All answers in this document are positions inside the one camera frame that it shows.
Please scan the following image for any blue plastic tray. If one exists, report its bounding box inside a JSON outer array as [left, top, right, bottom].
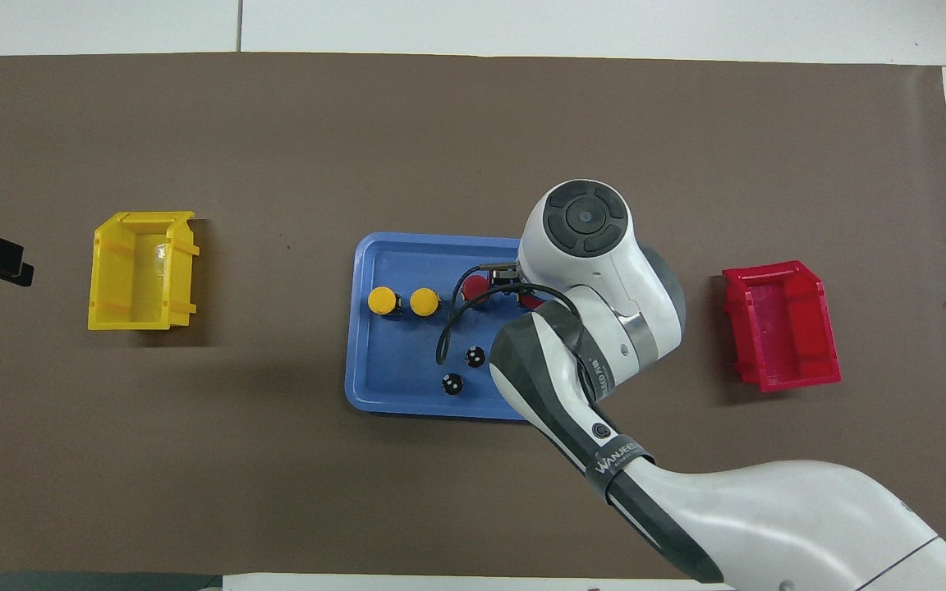
[[344, 232, 541, 422]]

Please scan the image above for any yellow plastic bin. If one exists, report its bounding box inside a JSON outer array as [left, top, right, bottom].
[[87, 211, 200, 332]]

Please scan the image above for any red plastic bin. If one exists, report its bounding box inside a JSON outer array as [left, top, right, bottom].
[[722, 260, 843, 393]]

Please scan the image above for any brown table mat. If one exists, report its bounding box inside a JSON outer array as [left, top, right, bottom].
[[0, 52, 946, 580]]

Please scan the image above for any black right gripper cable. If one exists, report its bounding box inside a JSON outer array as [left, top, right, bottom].
[[436, 263, 599, 405]]

